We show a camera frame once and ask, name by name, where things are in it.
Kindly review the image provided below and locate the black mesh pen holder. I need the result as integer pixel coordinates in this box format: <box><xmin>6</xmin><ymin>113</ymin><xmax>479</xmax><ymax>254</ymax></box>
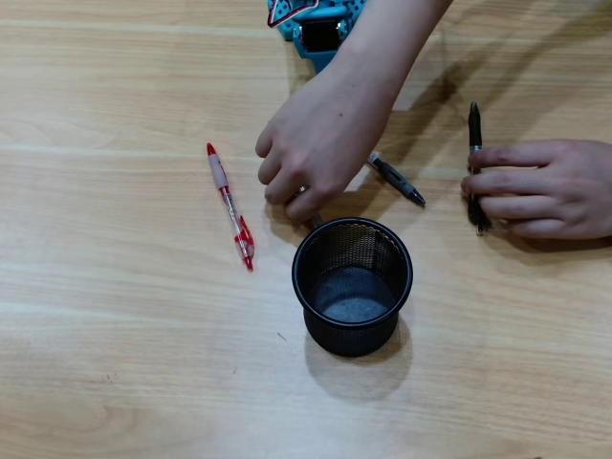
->
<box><xmin>291</xmin><ymin>217</ymin><xmax>415</xmax><ymax>359</ymax></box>

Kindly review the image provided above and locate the red white servo wire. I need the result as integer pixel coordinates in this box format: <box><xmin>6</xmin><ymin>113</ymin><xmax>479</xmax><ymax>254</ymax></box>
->
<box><xmin>266</xmin><ymin>0</ymin><xmax>320</xmax><ymax>29</ymax></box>

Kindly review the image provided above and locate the person's right forearm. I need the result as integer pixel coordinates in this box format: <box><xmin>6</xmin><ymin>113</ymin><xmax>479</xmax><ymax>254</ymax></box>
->
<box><xmin>329</xmin><ymin>0</ymin><xmax>454</xmax><ymax>97</ymax></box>

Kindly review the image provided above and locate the glossy black gel pen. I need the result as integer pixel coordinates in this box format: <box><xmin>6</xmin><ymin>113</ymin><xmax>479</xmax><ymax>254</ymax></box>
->
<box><xmin>467</xmin><ymin>99</ymin><xmax>493</xmax><ymax>237</ymax></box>

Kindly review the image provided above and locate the person's left hand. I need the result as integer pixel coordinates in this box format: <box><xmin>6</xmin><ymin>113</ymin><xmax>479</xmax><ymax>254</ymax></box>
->
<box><xmin>460</xmin><ymin>138</ymin><xmax>612</xmax><ymax>241</ymax></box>

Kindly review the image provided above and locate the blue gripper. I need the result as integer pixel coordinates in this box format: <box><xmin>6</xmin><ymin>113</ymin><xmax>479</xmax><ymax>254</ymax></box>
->
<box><xmin>285</xmin><ymin>17</ymin><xmax>350</xmax><ymax>75</ymax></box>

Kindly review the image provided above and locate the grey grip clear pen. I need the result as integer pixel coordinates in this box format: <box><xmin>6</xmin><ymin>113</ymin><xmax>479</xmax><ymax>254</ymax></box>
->
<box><xmin>365</xmin><ymin>151</ymin><xmax>427</xmax><ymax>208</ymax></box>

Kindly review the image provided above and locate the red clear retractable pen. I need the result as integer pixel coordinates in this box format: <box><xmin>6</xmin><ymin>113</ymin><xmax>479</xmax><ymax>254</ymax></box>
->
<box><xmin>205</xmin><ymin>142</ymin><xmax>256</xmax><ymax>273</ymax></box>

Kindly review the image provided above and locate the person's right hand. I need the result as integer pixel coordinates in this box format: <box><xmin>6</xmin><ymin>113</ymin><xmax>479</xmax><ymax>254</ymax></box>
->
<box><xmin>254</xmin><ymin>64</ymin><xmax>403</xmax><ymax>224</ymax></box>

